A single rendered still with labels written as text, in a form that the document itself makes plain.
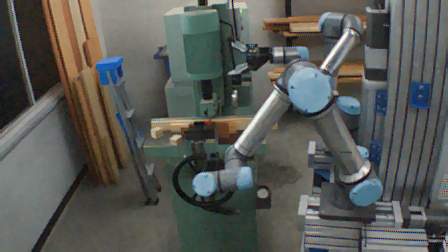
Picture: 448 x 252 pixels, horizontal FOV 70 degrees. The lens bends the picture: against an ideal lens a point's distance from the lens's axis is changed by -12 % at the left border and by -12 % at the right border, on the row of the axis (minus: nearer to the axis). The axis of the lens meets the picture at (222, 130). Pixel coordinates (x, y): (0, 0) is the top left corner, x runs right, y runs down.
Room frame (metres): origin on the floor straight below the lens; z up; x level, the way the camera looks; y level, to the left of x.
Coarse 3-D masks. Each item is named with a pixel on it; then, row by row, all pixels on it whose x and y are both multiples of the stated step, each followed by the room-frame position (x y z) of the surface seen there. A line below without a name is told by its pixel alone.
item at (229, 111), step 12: (216, 0) 2.03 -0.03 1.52; (228, 0) 2.05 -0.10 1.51; (228, 12) 1.94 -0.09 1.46; (228, 48) 1.85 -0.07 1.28; (228, 60) 1.85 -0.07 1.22; (228, 72) 1.85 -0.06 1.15; (192, 84) 1.88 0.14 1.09; (228, 84) 1.85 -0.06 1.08; (228, 96) 1.85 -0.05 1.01; (216, 108) 1.86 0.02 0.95; (228, 108) 1.85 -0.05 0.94
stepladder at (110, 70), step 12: (108, 60) 2.41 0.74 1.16; (120, 60) 2.42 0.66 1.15; (108, 72) 2.31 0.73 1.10; (120, 72) 2.47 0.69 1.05; (108, 84) 2.32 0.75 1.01; (120, 84) 2.36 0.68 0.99; (120, 96) 2.36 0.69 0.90; (120, 108) 2.30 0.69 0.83; (120, 120) 2.31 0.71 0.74; (132, 120) 2.46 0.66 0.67; (132, 132) 2.35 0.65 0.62; (132, 144) 2.30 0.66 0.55; (132, 156) 2.31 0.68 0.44; (144, 156) 2.46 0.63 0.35; (144, 168) 2.32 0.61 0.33; (156, 180) 2.48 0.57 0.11; (144, 192) 2.31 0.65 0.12; (156, 204) 2.28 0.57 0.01
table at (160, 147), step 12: (168, 132) 1.70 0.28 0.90; (180, 132) 1.69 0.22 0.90; (240, 132) 1.63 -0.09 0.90; (156, 144) 1.58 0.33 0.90; (168, 144) 1.57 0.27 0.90; (180, 144) 1.55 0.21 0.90; (228, 144) 1.51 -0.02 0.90; (264, 144) 1.49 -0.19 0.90; (156, 156) 1.56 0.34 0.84; (168, 156) 1.55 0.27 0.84
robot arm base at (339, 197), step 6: (336, 186) 1.10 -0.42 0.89; (342, 186) 1.07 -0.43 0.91; (330, 192) 1.13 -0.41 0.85; (336, 192) 1.09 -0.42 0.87; (342, 192) 1.07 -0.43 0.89; (330, 198) 1.11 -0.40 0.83; (336, 198) 1.09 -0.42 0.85; (342, 198) 1.06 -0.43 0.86; (348, 198) 1.05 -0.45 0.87; (336, 204) 1.07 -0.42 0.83; (342, 204) 1.05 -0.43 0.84; (348, 204) 1.04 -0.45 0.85
